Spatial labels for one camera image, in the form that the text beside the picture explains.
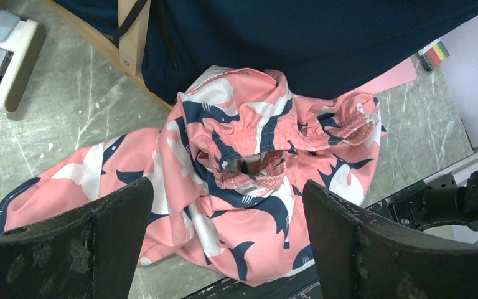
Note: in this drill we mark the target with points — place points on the pink patterned shorts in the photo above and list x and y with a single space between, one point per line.
228 170

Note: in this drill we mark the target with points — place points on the wooden clothes rack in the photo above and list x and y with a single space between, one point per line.
126 56

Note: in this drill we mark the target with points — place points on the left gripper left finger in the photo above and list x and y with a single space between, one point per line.
88 252

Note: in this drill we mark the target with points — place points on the set of coloured markers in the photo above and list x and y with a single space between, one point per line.
433 55

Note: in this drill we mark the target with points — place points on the navy blue shorts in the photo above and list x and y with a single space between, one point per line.
324 48

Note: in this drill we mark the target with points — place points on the pink clipboard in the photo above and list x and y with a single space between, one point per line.
400 74

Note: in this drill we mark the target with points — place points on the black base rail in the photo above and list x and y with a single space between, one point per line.
419 207

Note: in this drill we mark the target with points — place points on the grey stapler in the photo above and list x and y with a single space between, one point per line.
20 46

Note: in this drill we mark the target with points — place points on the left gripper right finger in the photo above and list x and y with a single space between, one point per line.
359 254

